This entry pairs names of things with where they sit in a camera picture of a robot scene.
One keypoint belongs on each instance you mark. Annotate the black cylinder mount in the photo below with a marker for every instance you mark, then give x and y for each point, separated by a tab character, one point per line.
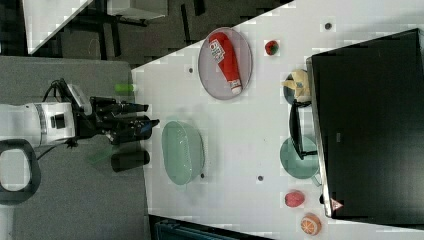
129	160

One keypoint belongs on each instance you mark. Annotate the black toaster oven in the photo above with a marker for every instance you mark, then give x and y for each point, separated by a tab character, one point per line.
367	106

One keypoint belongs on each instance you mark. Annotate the green marker cap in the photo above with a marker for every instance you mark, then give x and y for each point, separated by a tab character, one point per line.
125	88

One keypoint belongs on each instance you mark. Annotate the small red strawberry toy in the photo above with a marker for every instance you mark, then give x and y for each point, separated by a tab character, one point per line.
271	47

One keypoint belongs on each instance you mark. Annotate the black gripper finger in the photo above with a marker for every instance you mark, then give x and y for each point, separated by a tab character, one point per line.
139	130
125	108

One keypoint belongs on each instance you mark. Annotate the grey round plate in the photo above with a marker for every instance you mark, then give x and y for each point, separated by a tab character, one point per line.
210	74

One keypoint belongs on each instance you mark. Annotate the orange slice toy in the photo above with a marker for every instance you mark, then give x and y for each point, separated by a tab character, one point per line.
311	224

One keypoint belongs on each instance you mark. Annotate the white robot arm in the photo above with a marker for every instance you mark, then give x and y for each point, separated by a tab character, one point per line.
27	127

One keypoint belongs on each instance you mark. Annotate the green plastic strainer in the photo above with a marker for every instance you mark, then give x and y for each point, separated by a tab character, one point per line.
183	152

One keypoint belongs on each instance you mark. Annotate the large red strawberry toy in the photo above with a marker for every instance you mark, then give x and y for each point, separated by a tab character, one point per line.
294	199

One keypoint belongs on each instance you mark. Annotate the dark blue small bowl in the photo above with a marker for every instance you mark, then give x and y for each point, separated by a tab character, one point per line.
289	87

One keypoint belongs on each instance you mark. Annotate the red ketchup bottle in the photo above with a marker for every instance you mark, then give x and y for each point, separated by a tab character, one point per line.
223	53

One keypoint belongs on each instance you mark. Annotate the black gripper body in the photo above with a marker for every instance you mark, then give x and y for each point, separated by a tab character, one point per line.
103	120

